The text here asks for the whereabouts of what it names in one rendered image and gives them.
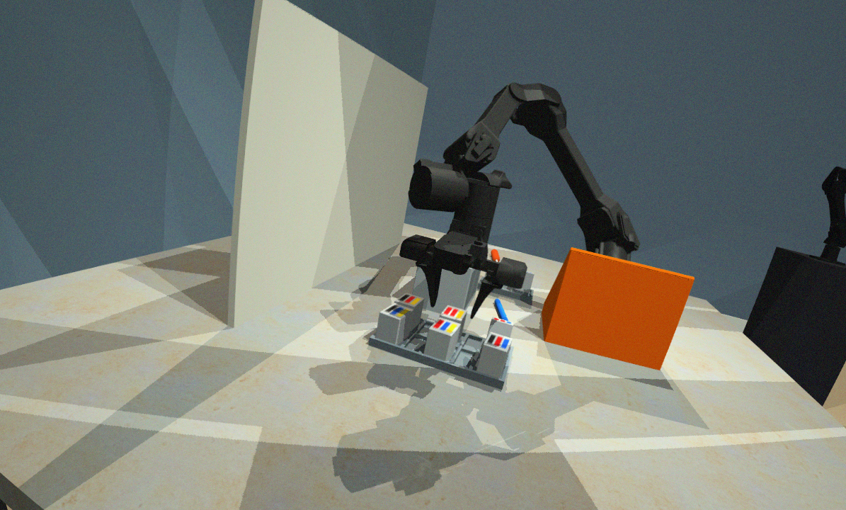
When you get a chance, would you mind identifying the white flat panel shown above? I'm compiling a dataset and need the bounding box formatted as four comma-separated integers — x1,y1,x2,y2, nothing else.
227,0,428,328

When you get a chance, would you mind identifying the blue rod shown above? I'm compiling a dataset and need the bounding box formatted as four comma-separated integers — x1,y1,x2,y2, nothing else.
494,299,508,321

